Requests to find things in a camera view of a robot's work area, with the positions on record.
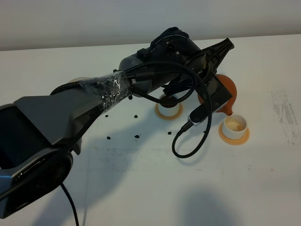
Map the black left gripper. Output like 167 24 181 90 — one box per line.
183 38 234 82

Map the brown clay teapot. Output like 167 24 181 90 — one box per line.
206 74 237 116

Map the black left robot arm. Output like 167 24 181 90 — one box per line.
0 27 234 218

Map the beige round teapot coaster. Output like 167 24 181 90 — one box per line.
68 77 89 83

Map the white teacup near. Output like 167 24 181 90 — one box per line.
158 94 180 117

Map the white teacup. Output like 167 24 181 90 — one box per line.
158 94 180 117
223 113 248 131

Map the orange coaster near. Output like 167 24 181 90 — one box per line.
155 103 183 121

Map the orange coaster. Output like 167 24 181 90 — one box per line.
155 103 183 121
218 123 250 145

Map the white teacup far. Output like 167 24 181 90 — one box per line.
223 113 248 131

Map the orange coaster far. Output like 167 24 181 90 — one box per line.
218 123 250 145

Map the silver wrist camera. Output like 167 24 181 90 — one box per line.
188 74 234 127

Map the black camera cable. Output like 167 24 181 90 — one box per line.
49 60 214 159

